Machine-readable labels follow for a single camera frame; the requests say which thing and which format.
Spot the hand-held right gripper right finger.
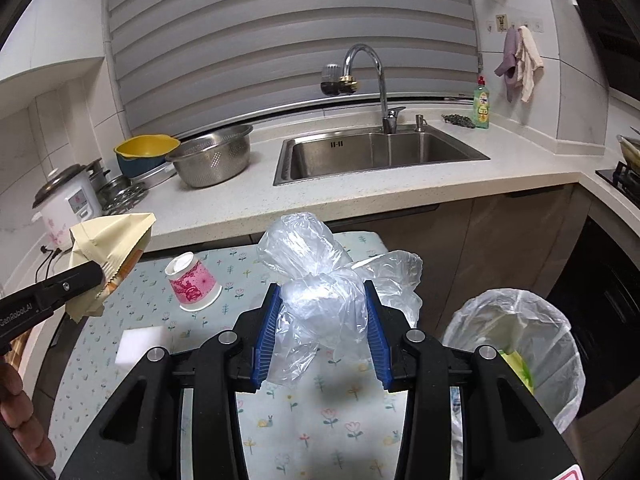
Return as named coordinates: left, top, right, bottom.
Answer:
left=363, top=280, right=587, bottom=480

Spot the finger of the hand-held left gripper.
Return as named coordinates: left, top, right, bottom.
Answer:
left=42, top=262, right=108, bottom=312

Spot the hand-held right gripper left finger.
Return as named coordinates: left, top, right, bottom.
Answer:
left=59, top=282, right=285, bottom=480

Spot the beige snack packet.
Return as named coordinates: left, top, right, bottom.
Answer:
left=67, top=212, right=157, bottom=325

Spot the clear plastic bag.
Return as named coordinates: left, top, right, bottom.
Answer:
left=256, top=212, right=425, bottom=389

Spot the waste bin with plastic liner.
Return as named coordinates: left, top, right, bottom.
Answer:
left=441, top=287, right=587, bottom=436

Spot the person's left hand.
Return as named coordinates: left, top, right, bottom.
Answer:
left=0, top=358, right=57, bottom=467

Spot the white rice cooker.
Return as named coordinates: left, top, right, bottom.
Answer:
left=31, top=163, right=97, bottom=249

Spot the pink floral paper cup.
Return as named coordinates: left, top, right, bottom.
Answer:
left=165, top=252, right=223, bottom=314

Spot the white sponge block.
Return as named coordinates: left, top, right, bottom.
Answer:
left=115, top=329, right=174, bottom=374

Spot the steel steamer rack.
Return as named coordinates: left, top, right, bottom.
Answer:
left=97, top=175, right=149, bottom=214

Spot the floral tablecloth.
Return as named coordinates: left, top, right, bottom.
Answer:
left=47, top=230, right=417, bottom=480

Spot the small lidded steel pot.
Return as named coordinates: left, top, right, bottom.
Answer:
left=87, top=158, right=112, bottom=192

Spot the white stone kitchen counter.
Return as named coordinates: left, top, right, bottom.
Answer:
left=30, top=107, right=640, bottom=257

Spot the yellow strainer bowl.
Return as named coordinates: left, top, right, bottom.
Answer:
left=114, top=134, right=181, bottom=159

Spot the steel colander bowl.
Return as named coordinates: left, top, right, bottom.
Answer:
left=165, top=124, right=255, bottom=189

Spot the stainless steel sink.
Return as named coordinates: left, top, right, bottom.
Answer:
left=272, top=130, right=491, bottom=187

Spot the black built-in appliance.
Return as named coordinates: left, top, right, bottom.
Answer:
left=545, top=215, right=640, bottom=407

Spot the chrome kitchen faucet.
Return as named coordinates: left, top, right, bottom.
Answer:
left=317, top=44, right=407, bottom=135

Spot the green dish soap bottle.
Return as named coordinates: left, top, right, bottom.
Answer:
left=472, top=76, right=492, bottom=130

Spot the gas stove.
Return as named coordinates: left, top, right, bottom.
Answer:
left=595, top=160, right=640, bottom=197

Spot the grey window blind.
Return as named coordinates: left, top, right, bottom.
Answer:
left=105, top=0, right=484, bottom=134

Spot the steel wok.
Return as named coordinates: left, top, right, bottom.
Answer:
left=616, top=134, right=640, bottom=171

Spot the cream hanging cloth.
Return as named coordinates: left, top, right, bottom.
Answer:
left=516, top=26, right=545, bottom=104

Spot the black range hood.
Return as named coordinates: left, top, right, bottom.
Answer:
left=565, top=0, right=640, bottom=107

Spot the black power cable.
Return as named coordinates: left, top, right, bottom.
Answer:
left=35, top=245, right=72, bottom=282

